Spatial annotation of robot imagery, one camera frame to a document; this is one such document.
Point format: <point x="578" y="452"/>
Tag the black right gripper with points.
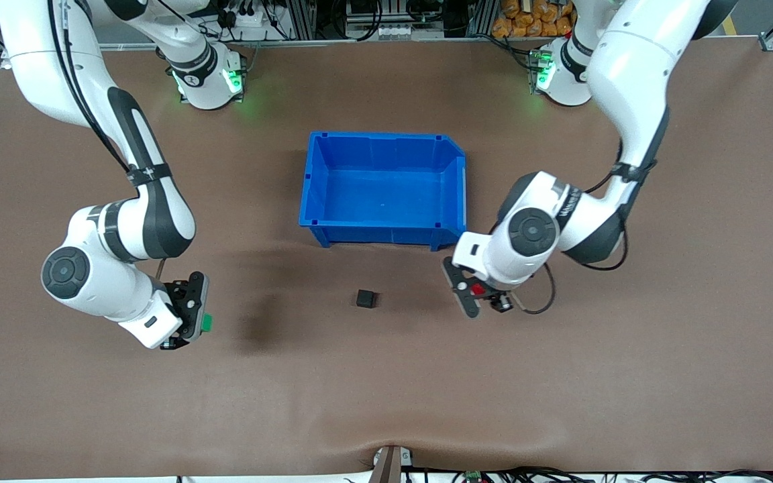
<point x="175" y="293"/>

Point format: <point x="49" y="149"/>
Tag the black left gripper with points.
<point x="502" y="301"/>

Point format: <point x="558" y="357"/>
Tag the red cube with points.
<point x="478" y="290"/>

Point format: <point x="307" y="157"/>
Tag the green cube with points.
<point x="207" y="323"/>

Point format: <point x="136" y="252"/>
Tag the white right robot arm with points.
<point x="105" y="282"/>

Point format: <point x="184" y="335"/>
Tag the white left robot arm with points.
<point x="635" y="67"/>

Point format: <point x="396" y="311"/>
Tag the black cube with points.
<point x="365" y="298"/>

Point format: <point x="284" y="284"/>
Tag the brown table cover mat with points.
<point x="386" y="376"/>

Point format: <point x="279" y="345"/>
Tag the blue plastic bin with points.
<point x="383" y="194"/>

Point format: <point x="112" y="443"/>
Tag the metal table clamp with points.
<point x="390" y="463"/>

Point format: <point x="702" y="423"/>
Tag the orange items bag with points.
<point x="531" y="20"/>

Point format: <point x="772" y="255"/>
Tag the white terminal block device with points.
<point x="410" y="31"/>

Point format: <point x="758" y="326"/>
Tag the white power strip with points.
<point x="245" y="17"/>

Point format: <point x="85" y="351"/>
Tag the aluminium table edge rail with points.
<point x="359" y="43"/>

